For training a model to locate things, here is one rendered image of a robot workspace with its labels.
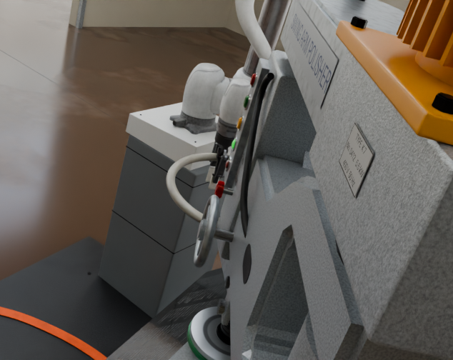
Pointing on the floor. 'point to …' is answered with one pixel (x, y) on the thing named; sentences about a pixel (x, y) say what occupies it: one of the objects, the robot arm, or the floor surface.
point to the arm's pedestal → (154, 230)
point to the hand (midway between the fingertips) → (212, 178)
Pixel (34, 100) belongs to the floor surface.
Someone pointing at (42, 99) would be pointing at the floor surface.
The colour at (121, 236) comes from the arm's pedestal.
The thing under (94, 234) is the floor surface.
